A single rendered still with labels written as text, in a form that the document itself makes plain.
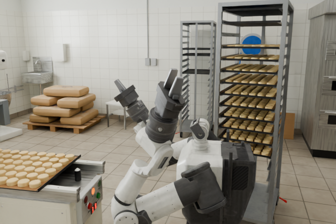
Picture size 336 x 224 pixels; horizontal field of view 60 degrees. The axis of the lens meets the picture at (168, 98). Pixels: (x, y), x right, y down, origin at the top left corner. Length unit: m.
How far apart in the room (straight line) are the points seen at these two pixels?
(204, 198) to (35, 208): 0.84
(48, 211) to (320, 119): 3.50
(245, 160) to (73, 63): 5.27
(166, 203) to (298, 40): 4.36
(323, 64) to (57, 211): 3.50
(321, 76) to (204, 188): 3.32
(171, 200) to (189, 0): 4.47
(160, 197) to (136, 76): 4.60
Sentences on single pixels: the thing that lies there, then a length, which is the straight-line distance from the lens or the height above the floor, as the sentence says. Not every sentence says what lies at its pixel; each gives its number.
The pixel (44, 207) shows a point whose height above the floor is 0.81.
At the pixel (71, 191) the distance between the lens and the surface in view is 1.42.
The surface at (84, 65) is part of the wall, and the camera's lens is 5.99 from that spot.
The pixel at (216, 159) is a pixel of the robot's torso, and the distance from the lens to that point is 1.13.
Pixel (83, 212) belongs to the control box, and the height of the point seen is 0.76.
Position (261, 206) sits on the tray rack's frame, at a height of 0.15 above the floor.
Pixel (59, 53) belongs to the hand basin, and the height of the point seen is 1.28.
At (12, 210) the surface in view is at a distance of 1.62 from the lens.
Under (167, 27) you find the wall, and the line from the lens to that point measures 5.27.
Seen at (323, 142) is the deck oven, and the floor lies 0.23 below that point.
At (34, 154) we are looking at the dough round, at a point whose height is 0.92.
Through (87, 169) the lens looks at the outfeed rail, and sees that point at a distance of 1.69.
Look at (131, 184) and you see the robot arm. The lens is 0.96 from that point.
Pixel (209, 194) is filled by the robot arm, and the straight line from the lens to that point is 1.00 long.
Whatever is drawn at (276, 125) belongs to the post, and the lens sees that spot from 2.26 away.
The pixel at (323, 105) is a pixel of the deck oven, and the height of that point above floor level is 0.73.
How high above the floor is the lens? 1.56
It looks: 11 degrees down
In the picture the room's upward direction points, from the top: straight up
